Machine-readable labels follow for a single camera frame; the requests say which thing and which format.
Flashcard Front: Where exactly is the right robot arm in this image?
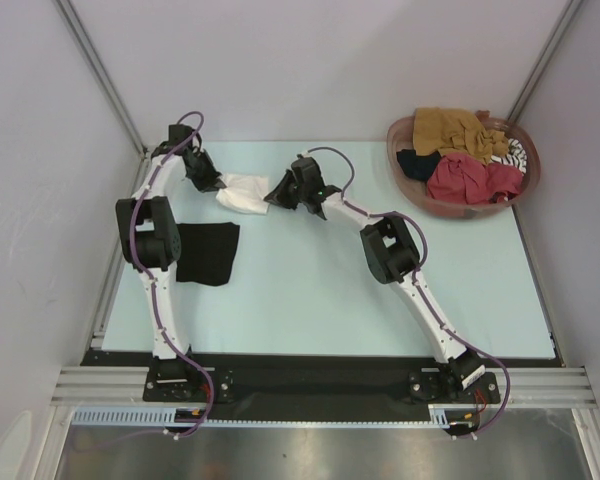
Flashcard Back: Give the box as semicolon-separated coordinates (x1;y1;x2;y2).
264;156;486;399

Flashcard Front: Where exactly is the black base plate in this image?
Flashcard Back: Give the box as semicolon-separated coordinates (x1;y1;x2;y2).
79;349;565;425

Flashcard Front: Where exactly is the right grey cable duct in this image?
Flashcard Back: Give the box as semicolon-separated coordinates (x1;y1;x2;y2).
428;404;480;429

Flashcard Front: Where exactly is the striped tank top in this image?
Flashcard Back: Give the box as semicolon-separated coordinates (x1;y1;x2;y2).
491;138;528;175

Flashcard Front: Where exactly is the aluminium frame rail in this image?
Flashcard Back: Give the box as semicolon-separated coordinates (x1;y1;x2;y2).
52;366;597;409

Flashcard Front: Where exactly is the white tank top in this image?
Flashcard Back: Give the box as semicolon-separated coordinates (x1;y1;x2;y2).
216;174;270;215

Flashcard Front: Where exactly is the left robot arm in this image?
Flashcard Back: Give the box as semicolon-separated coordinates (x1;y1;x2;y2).
115;119;225;402

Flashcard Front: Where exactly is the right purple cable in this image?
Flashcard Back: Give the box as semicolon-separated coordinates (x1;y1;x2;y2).
299;146;511;441

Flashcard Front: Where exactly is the grey cable duct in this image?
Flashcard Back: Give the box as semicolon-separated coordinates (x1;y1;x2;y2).
428;404;480;429
72;406;205;428

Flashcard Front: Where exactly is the left grey cable duct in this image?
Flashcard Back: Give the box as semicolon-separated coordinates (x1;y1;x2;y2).
72;406;205;428

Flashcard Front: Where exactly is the pink laundry basket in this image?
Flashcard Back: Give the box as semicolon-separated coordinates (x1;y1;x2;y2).
386;108;541;219

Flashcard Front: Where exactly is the red tank top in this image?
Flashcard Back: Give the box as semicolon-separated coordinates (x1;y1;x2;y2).
426;153;524;205

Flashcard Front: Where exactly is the black tank top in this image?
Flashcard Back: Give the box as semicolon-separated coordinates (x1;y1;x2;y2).
176;222;240;287

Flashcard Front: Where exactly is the mustard tank top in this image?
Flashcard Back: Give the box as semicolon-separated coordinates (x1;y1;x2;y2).
412;107;509;165

